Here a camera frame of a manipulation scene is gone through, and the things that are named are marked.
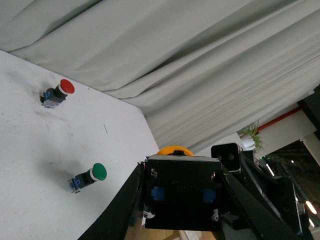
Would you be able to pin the red pipe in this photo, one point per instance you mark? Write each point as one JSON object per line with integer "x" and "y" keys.
{"x": 282, "y": 117}

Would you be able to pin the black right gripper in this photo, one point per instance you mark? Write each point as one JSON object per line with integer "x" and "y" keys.
{"x": 276, "y": 193}

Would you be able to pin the yellow mushroom push button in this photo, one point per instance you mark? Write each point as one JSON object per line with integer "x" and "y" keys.
{"x": 183, "y": 191}

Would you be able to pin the white curtain backdrop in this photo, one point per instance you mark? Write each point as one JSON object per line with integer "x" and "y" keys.
{"x": 199, "y": 70}

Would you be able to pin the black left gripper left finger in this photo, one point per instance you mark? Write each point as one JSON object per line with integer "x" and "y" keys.
{"x": 122, "y": 219}

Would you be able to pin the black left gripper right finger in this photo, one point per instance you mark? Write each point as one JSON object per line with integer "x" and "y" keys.
{"x": 240, "y": 211}

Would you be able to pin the green potted plant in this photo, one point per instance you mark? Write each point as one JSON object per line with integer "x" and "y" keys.
{"x": 250, "y": 138}

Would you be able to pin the red mushroom push button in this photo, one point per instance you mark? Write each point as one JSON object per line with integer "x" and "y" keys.
{"x": 53, "y": 97}

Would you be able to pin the green mushroom push button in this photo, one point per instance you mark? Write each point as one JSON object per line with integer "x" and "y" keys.
{"x": 97, "y": 173}

